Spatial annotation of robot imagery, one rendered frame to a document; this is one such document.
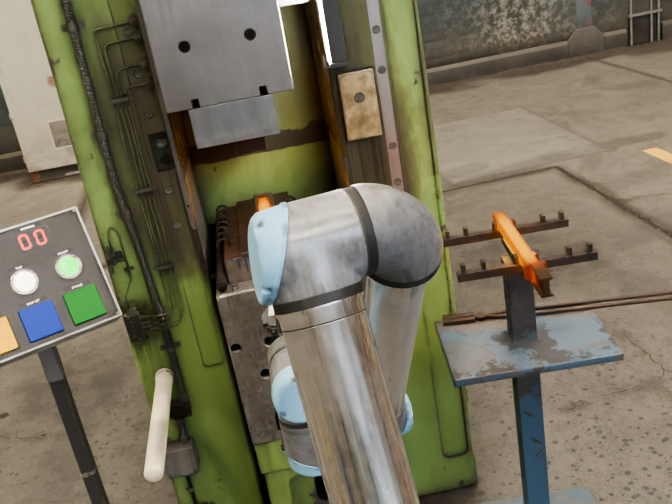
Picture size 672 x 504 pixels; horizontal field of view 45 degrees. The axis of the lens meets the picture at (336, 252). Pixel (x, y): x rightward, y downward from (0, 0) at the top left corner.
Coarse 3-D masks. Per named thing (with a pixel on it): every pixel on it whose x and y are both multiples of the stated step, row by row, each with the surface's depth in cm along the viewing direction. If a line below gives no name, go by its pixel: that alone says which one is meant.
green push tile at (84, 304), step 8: (80, 288) 182; (88, 288) 183; (96, 288) 184; (64, 296) 181; (72, 296) 181; (80, 296) 182; (88, 296) 183; (96, 296) 183; (72, 304) 181; (80, 304) 182; (88, 304) 182; (96, 304) 183; (72, 312) 180; (80, 312) 181; (88, 312) 182; (96, 312) 182; (104, 312) 183; (80, 320) 181; (88, 320) 182
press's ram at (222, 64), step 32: (160, 0) 176; (192, 0) 177; (224, 0) 178; (256, 0) 179; (288, 0) 198; (160, 32) 178; (192, 32) 179; (224, 32) 180; (256, 32) 181; (160, 64) 181; (192, 64) 182; (224, 64) 183; (256, 64) 184; (288, 64) 185; (192, 96) 184; (224, 96) 185; (256, 96) 187
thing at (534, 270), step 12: (504, 216) 201; (504, 228) 194; (516, 240) 187; (516, 252) 183; (528, 252) 180; (528, 264) 173; (540, 264) 171; (528, 276) 173; (540, 276) 166; (540, 288) 169
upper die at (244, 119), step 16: (272, 96) 187; (192, 112) 186; (208, 112) 186; (224, 112) 187; (240, 112) 187; (256, 112) 188; (272, 112) 188; (192, 128) 187; (208, 128) 188; (224, 128) 188; (240, 128) 189; (256, 128) 189; (272, 128) 190; (208, 144) 189
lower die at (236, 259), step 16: (224, 208) 238; (240, 208) 233; (256, 208) 227; (224, 224) 225; (240, 224) 220; (224, 240) 213; (240, 240) 209; (224, 256) 203; (240, 256) 201; (240, 272) 202
